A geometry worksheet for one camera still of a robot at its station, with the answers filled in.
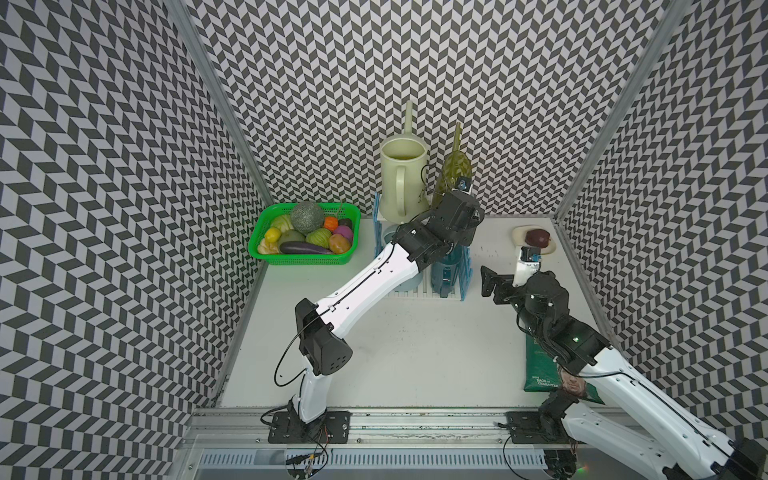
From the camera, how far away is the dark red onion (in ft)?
3.50

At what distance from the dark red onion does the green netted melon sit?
2.52 feet

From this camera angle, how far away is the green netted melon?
1.04 m

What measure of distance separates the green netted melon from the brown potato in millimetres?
87

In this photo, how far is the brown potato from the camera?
1.01 meters

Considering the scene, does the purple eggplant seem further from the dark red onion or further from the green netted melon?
the dark red onion

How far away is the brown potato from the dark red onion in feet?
2.17
